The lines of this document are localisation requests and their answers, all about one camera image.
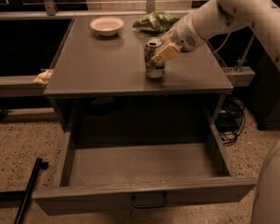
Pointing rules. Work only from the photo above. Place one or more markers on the green silver 7up can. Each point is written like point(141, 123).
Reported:
point(153, 70)

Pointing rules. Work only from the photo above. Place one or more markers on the grey metal rail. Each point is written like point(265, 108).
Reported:
point(20, 86)

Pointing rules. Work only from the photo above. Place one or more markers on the yellow snack bag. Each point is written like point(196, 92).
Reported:
point(44, 77)

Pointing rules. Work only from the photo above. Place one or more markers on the green chip bag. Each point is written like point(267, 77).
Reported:
point(157, 22)

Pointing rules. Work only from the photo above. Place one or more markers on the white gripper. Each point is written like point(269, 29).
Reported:
point(186, 35)

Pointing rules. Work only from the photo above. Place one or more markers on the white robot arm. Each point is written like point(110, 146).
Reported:
point(220, 17)

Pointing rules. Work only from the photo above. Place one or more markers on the white ceramic bowl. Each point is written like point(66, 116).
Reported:
point(107, 26)

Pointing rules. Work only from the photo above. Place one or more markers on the black metal pole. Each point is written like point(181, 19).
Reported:
point(25, 201)

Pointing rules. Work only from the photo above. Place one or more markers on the black drawer handle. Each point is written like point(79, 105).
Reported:
point(149, 201)

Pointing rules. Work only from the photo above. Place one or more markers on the grey cabinet counter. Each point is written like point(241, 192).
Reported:
point(93, 66)

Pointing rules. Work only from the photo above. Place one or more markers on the open grey top drawer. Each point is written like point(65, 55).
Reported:
point(170, 146)

